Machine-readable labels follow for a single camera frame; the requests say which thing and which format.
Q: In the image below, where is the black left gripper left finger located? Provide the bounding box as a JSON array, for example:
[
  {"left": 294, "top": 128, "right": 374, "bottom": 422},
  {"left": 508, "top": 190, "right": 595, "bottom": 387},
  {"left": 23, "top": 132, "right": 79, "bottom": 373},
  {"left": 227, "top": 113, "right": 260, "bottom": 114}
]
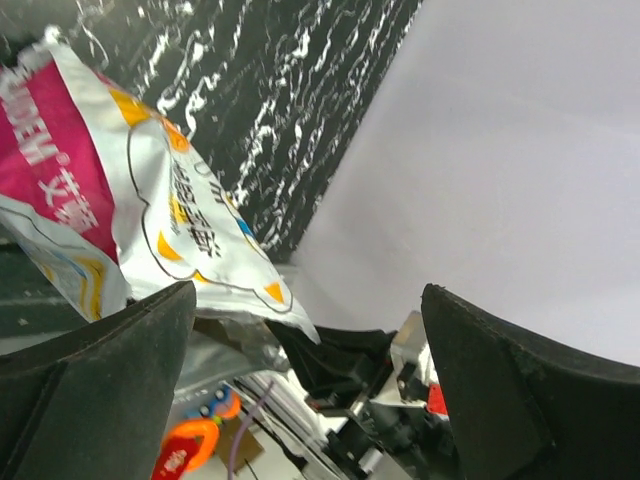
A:
[{"left": 1, "top": 282, "right": 196, "bottom": 479}]

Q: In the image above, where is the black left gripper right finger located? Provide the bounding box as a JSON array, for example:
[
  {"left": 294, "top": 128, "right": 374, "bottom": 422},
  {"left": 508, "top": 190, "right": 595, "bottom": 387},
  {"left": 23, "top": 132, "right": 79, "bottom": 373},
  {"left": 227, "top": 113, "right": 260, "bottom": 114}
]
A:
[{"left": 421, "top": 284, "right": 639, "bottom": 479}]

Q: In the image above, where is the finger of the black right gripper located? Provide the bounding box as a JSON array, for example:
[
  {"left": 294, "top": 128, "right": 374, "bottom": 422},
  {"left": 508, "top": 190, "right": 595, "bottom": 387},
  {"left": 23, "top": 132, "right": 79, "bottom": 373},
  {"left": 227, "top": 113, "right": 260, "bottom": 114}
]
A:
[{"left": 267, "top": 320, "right": 393, "bottom": 395}]

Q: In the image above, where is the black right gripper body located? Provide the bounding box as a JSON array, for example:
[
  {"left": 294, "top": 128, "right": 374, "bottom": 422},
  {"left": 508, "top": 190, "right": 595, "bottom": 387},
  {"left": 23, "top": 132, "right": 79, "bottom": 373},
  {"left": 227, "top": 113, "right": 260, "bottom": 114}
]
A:
[{"left": 306, "top": 311, "right": 458, "bottom": 479}]

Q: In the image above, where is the pink white pet food bag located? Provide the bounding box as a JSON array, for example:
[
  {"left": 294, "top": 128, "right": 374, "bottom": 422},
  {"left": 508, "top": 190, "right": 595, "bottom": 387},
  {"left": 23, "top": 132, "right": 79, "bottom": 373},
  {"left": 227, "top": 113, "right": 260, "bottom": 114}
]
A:
[{"left": 1, "top": 40, "right": 319, "bottom": 343}]

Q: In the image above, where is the orange plastic toy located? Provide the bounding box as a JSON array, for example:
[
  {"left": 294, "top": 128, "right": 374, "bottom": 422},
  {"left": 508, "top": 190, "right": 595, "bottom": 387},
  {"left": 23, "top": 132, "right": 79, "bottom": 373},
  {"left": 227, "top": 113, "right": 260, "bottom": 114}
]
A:
[{"left": 151, "top": 387, "right": 241, "bottom": 480}]

